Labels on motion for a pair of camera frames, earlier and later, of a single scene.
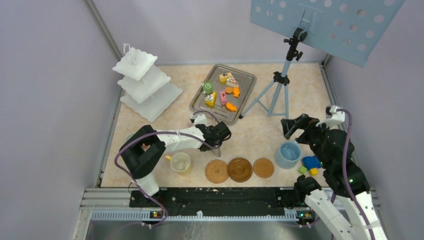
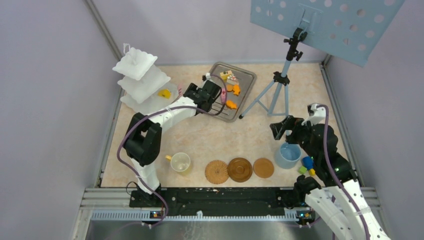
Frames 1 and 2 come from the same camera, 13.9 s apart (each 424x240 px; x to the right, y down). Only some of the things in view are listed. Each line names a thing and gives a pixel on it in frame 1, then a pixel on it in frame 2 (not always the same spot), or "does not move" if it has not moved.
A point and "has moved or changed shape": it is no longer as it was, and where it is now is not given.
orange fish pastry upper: x=236 y=92 does not move
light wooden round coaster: x=263 y=168 does not move
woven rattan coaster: x=216 y=171 does not move
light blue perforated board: x=347 y=31 does not move
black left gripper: x=202 y=149 to x=193 y=87
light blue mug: x=287 y=154 does not move
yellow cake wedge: x=210 y=100 has moved or changed shape
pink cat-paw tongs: x=217 y=151 to x=180 y=90
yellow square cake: x=223 y=77 does not move
